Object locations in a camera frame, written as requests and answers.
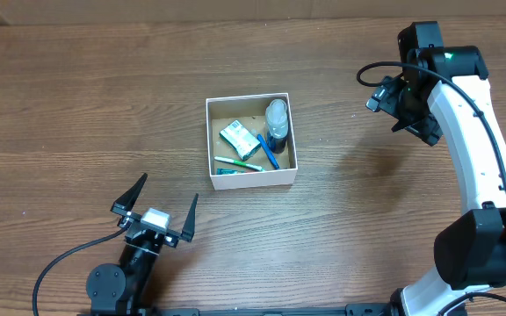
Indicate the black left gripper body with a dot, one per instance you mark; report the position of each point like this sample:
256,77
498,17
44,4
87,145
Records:
147,247

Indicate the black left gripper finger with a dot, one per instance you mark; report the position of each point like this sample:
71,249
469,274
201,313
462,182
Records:
125,203
188,229

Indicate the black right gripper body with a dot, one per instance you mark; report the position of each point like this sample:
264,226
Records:
411,107

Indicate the red green toothpaste tube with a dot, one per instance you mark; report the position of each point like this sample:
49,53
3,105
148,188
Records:
220,172

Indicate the green white toothbrush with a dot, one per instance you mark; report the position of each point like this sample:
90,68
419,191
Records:
239,163

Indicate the green white soap box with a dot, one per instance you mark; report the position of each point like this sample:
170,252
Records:
240,139

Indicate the blue disposable razor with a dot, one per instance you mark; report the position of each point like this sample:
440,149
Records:
268,152

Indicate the dark bottle with clear cap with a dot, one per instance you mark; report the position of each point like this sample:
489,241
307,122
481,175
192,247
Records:
277,125

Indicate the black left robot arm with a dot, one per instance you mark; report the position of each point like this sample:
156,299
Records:
117,289

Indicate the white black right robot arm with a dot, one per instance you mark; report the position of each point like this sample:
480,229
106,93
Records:
444,93

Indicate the white cardboard box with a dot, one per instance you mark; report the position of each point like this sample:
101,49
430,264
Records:
250,111

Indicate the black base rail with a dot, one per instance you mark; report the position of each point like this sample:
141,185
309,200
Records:
360,309

